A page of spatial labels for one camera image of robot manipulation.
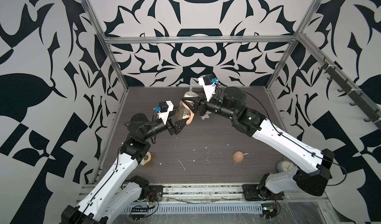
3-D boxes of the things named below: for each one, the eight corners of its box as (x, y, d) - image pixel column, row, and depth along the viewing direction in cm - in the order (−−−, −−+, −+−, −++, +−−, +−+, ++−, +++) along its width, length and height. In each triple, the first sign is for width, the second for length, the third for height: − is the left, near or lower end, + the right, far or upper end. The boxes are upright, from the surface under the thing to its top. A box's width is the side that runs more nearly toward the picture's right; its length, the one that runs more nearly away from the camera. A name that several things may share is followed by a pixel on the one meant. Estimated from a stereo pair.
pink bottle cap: (233, 162, 86) (235, 160, 83) (231, 153, 89) (233, 150, 86) (242, 162, 86) (244, 160, 83) (240, 153, 89) (242, 150, 86)
